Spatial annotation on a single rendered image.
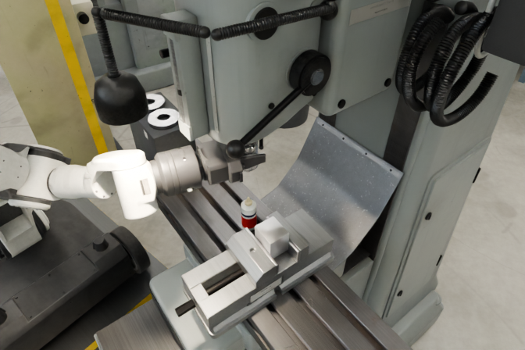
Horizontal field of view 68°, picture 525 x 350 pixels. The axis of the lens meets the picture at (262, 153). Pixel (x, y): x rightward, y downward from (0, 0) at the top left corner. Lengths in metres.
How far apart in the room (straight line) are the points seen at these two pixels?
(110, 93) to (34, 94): 1.94
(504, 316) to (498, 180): 1.00
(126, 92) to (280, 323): 0.61
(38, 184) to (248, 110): 0.49
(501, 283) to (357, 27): 1.90
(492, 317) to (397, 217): 1.17
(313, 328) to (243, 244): 0.23
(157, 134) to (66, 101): 1.51
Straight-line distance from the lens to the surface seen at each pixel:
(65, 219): 1.74
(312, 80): 0.62
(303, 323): 0.92
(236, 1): 0.54
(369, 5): 0.68
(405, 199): 1.11
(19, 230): 1.51
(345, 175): 1.12
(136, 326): 1.18
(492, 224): 2.64
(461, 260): 2.38
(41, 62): 2.44
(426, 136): 0.98
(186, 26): 0.46
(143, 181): 0.74
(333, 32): 0.65
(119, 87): 0.56
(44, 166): 0.93
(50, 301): 1.49
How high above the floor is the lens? 1.75
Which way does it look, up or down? 40 degrees down
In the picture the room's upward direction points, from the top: straight up
